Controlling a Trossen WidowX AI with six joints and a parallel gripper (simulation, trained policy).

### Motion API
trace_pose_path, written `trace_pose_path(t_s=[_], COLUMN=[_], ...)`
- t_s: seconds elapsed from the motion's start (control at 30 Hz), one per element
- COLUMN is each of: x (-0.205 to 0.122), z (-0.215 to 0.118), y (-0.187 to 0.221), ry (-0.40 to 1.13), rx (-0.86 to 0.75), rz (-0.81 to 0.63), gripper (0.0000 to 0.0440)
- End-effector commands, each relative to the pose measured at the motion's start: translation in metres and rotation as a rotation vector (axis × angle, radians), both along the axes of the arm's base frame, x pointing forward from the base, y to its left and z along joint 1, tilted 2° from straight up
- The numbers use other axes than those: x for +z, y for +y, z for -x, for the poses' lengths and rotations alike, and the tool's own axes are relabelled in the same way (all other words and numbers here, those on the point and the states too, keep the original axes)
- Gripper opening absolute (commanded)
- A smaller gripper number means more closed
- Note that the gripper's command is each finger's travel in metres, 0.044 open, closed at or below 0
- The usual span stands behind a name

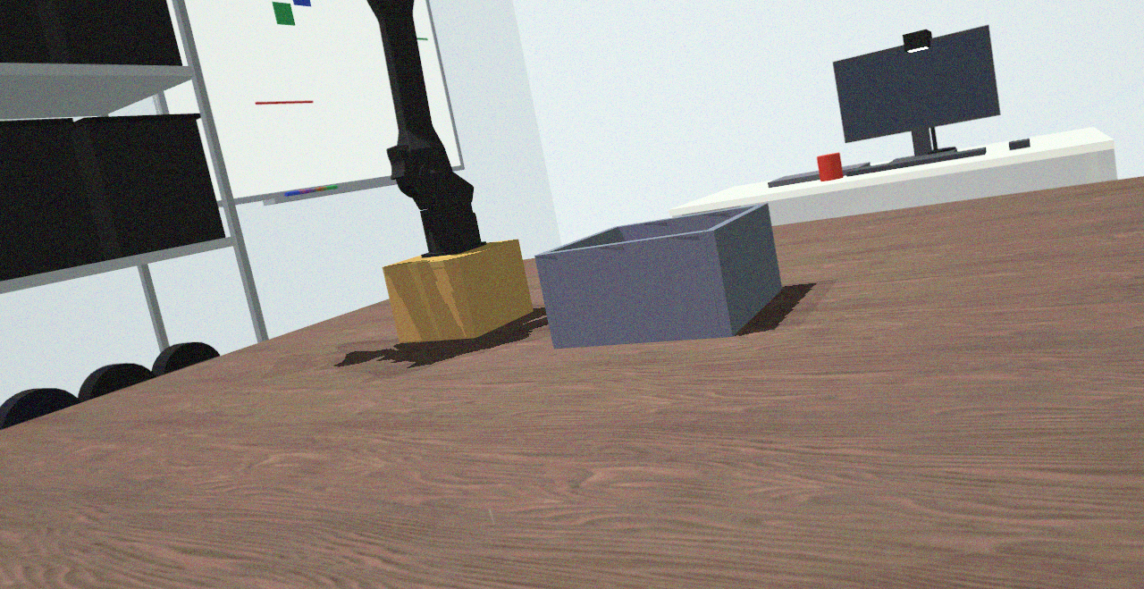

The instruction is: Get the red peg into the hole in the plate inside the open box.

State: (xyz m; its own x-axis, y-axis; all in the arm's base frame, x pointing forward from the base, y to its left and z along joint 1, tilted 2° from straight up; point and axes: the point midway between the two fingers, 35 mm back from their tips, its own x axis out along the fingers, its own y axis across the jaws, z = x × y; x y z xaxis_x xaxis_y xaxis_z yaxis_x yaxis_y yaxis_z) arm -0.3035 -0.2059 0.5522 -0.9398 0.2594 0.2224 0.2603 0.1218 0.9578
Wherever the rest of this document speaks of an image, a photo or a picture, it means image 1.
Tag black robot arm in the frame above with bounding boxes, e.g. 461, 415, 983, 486
367, 0, 486, 258

